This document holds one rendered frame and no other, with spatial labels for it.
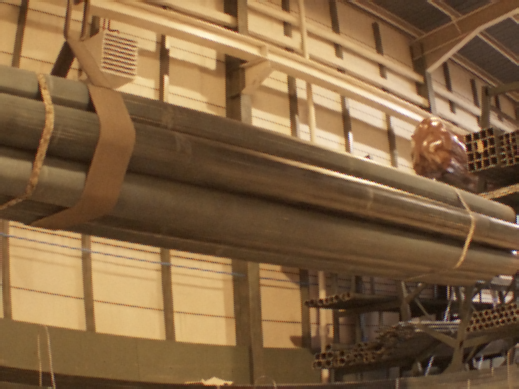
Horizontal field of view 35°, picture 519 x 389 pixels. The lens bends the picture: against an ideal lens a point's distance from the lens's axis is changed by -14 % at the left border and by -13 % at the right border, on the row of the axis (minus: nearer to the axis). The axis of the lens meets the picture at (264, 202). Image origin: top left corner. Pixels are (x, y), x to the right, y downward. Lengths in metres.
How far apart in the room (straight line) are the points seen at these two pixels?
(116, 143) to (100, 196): 0.18
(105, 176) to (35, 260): 8.79
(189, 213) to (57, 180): 0.59
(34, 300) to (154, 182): 8.56
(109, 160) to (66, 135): 0.21
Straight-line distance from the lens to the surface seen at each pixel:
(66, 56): 3.33
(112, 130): 2.90
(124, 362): 12.23
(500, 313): 10.30
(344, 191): 3.69
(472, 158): 10.92
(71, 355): 11.65
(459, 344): 11.68
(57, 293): 11.82
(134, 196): 3.02
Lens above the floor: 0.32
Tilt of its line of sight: 14 degrees up
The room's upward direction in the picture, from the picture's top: 3 degrees counter-clockwise
